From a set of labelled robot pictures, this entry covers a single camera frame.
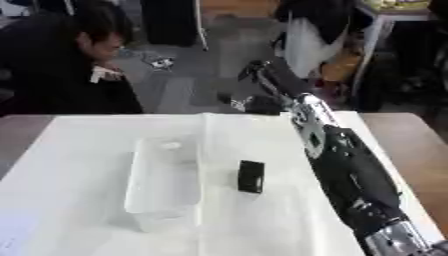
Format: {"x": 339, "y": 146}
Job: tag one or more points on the white-legged side table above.
{"x": 385, "y": 20}

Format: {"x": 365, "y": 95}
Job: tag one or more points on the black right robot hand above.
{"x": 279, "y": 83}

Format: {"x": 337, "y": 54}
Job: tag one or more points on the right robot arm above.
{"x": 350, "y": 173}

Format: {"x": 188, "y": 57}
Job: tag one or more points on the small grey floor object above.
{"x": 160, "y": 62}

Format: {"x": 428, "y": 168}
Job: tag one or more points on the orange bag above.
{"x": 340, "y": 66}

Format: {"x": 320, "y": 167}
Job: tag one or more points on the standing person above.
{"x": 315, "y": 33}

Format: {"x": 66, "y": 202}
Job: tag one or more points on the black cabinet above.
{"x": 168, "y": 21}

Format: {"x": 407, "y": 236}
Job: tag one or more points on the white open box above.
{"x": 163, "y": 186}

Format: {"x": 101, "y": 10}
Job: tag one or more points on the small black block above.
{"x": 251, "y": 176}

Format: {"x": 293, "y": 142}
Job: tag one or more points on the white tripod leg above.
{"x": 202, "y": 26}

